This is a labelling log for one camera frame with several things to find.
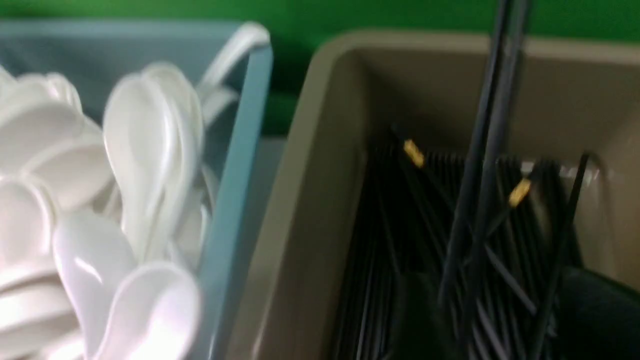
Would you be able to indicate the teal plastic spoon bin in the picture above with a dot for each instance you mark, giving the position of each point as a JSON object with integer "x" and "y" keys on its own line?
{"x": 94, "y": 54}

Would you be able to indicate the brown plastic chopstick bin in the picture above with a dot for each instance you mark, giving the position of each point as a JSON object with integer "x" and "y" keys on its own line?
{"x": 574, "y": 96}

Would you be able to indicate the green cloth backdrop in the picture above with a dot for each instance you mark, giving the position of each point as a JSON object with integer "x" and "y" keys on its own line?
{"x": 298, "y": 27}

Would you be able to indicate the white spoon upright centre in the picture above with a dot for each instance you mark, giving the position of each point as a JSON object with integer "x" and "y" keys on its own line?
{"x": 153, "y": 146}

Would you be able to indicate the pile of black chopsticks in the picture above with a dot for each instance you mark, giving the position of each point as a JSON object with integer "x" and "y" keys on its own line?
{"x": 403, "y": 296}

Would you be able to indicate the white spoon leaning right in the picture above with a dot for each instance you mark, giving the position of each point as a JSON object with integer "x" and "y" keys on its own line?
{"x": 155, "y": 314}

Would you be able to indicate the black chopstick gold band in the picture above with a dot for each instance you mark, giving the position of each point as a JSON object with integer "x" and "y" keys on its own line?
{"x": 497, "y": 131}
{"x": 474, "y": 157}

